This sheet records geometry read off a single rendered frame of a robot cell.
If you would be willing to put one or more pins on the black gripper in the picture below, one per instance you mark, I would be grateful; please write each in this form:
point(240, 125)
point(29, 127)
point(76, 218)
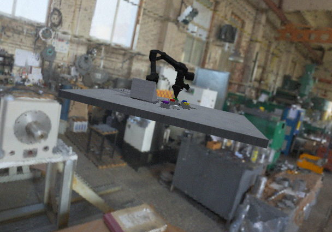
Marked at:
point(177, 86)

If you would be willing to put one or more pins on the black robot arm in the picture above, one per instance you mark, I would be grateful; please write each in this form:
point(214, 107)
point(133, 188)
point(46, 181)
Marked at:
point(180, 68)

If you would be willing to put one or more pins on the purple button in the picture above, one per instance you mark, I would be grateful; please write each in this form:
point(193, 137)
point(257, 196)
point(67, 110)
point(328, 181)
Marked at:
point(165, 104)

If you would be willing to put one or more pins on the red button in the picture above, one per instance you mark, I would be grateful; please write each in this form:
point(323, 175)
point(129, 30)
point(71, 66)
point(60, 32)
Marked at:
point(172, 102)

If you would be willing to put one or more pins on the yellow button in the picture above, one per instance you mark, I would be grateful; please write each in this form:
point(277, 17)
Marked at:
point(185, 105)

